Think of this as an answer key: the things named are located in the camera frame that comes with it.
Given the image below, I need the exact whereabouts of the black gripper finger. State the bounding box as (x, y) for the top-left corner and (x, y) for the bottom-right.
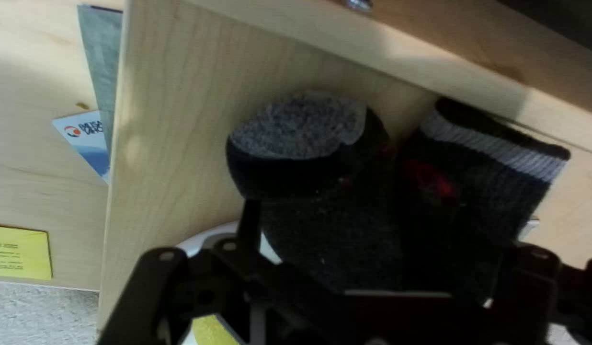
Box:
(236, 198), (261, 254)

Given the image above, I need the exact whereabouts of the dark sock with grey band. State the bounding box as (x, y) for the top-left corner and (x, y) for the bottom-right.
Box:
(226, 91), (571, 302)

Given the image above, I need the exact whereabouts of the wooden drawer cabinet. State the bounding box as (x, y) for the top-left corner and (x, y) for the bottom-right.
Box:
(0, 0), (592, 321)

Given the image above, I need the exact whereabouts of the white plate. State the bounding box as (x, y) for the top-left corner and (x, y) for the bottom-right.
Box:
(178, 220), (282, 264)

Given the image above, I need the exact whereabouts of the white tube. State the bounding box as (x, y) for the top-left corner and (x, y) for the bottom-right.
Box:
(52, 3), (123, 181)

